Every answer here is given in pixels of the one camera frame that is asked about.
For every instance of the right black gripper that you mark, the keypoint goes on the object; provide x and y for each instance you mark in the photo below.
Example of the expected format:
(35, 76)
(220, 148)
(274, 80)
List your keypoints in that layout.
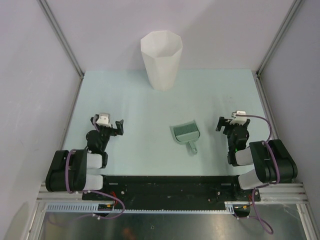
(222, 121)

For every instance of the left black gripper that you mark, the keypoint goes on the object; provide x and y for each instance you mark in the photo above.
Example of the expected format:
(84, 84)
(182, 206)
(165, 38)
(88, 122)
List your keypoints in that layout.
(113, 131)

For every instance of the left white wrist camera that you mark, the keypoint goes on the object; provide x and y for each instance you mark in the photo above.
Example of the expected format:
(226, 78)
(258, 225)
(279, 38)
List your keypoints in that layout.
(103, 119)

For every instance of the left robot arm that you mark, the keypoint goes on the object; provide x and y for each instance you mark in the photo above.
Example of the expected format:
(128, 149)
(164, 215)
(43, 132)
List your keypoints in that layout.
(68, 169)

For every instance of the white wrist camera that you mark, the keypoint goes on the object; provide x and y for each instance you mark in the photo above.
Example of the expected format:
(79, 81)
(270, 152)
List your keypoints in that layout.
(239, 117)
(103, 119)

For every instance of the grey slotted cable duct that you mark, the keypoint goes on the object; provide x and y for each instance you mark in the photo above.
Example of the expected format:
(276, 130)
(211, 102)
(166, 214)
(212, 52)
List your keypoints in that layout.
(102, 208)

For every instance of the green hand brush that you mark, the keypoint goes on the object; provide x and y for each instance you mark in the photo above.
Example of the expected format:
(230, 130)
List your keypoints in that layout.
(185, 128)

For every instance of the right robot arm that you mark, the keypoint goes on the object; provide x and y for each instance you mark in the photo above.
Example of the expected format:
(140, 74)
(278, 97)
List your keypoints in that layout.
(271, 161)

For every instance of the left aluminium frame post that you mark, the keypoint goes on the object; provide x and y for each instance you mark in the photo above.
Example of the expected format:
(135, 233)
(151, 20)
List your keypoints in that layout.
(48, 13)

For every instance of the aluminium frame post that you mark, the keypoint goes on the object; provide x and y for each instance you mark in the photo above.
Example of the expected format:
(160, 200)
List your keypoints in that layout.
(284, 27)
(48, 13)

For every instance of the white faceted waste bin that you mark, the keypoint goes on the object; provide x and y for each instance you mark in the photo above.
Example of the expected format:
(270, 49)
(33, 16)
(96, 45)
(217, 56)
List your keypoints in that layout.
(161, 52)

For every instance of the right aluminium frame post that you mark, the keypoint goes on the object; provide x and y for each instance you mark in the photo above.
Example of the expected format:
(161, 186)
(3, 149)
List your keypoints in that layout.
(284, 27)

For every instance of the green plastic dustpan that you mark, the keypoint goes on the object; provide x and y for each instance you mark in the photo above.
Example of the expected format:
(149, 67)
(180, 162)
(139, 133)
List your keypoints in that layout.
(187, 139)

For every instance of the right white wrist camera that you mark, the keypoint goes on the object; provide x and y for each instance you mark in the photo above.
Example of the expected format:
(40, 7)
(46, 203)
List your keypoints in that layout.
(239, 117)

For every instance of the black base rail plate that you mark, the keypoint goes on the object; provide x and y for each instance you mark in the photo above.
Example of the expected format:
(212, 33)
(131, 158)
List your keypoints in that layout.
(170, 192)

